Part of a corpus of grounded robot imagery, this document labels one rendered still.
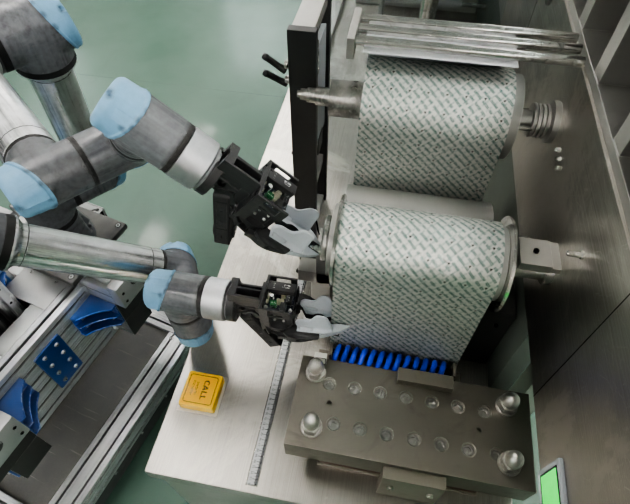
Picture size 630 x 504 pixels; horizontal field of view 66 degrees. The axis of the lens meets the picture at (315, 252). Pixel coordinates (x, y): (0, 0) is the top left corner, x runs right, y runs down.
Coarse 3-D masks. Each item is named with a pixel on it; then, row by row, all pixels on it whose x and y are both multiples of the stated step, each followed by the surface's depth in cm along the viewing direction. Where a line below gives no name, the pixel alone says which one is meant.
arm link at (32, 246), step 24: (0, 216) 79; (0, 240) 77; (24, 240) 80; (48, 240) 83; (72, 240) 86; (96, 240) 89; (0, 264) 79; (24, 264) 82; (48, 264) 84; (72, 264) 86; (96, 264) 88; (120, 264) 91; (144, 264) 94; (168, 264) 97; (192, 264) 101
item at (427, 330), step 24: (336, 312) 82; (360, 312) 81; (384, 312) 80; (408, 312) 78; (432, 312) 77; (456, 312) 76; (480, 312) 75; (336, 336) 89; (360, 336) 87; (384, 336) 86; (408, 336) 84; (432, 336) 83; (456, 336) 81; (432, 360) 89; (456, 360) 88
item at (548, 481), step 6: (546, 474) 63; (552, 474) 61; (546, 480) 62; (552, 480) 61; (546, 486) 62; (552, 486) 60; (546, 492) 62; (552, 492) 60; (546, 498) 61; (552, 498) 60; (558, 498) 58
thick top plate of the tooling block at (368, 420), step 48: (336, 384) 86; (384, 384) 86; (288, 432) 81; (336, 432) 81; (384, 432) 81; (432, 432) 81; (480, 432) 82; (528, 432) 81; (480, 480) 76; (528, 480) 76
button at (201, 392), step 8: (192, 376) 98; (200, 376) 98; (208, 376) 98; (216, 376) 98; (192, 384) 97; (200, 384) 97; (208, 384) 97; (216, 384) 97; (184, 392) 96; (192, 392) 96; (200, 392) 96; (208, 392) 96; (216, 392) 96; (184, 400) 95; (192, 400) 95; (200, 400) 95; (208, 400) 95; (216, 400) 95; (192, 408) 95; (200, 408) 94; (208, 408) 94
